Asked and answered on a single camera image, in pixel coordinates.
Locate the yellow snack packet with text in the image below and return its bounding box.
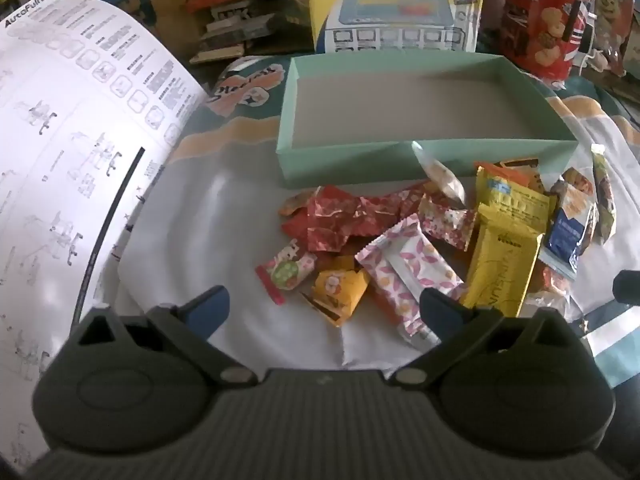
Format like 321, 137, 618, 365
475, 162, 557, 233

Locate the clear beige candy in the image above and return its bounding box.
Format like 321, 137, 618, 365
411, 141, 467, 207

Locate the orange cartoon pouch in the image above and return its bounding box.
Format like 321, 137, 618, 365
500, 158, 543, 192

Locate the large yellow snack packet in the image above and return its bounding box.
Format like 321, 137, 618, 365
459, 202, 544, 318

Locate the small white object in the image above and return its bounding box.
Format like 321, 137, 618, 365
582, 51, 610, 73

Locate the small yellow cartoon packet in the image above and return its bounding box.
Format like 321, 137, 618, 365
300, 259, 372, 329

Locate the long green snack packet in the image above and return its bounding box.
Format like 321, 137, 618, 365
591, 144, 617, 245

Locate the red cookie tin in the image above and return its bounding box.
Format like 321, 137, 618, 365
500, 0, 588, 78

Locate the toy tablet box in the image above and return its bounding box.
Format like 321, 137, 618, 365
307, 0, 488, 55

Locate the printed blanket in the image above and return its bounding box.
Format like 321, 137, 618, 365
95, 55, 640, 391

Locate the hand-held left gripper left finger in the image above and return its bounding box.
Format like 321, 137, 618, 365
75, 286, 257, 386

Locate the red foil snack packet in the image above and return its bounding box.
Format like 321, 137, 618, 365
350, 187, 431, 238
306, 186, 373, 254
279, 191, 321, 236

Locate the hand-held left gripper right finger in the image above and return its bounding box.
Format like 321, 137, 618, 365
392, 288, 596, 390

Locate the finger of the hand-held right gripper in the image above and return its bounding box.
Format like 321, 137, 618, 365
612, 270, 640, 306

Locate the red floral candy packet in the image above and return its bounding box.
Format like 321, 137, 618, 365
416, 194, 477, 252

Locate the pale green cardboard box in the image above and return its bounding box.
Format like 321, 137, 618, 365
276, 52, 580, 190

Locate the white printed instruction sheet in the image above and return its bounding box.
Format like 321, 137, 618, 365
0, 0, 208, 476

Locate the cartoon printed bag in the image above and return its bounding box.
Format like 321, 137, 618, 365
592, 0, 640, 76

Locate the clear square snack packet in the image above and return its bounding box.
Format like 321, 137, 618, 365
522, 265, 573, 318

